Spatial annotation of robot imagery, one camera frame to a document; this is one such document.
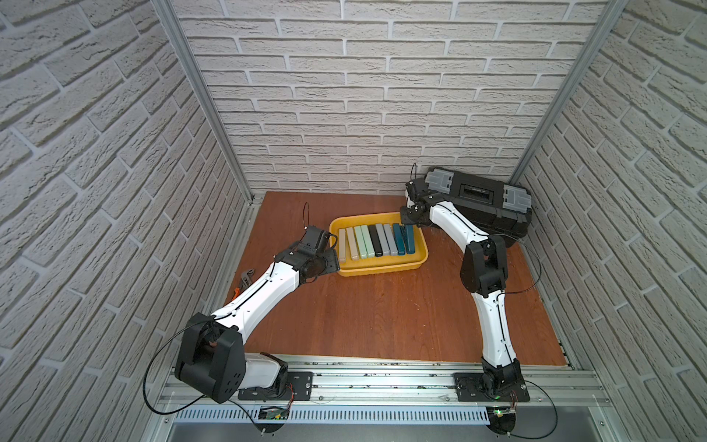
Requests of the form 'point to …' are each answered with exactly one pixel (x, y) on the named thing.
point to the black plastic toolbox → (502, 209)
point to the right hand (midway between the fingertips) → (413, 215)
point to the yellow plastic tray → (368, 266)
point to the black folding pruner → (376, 240)
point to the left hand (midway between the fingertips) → (333, 257)
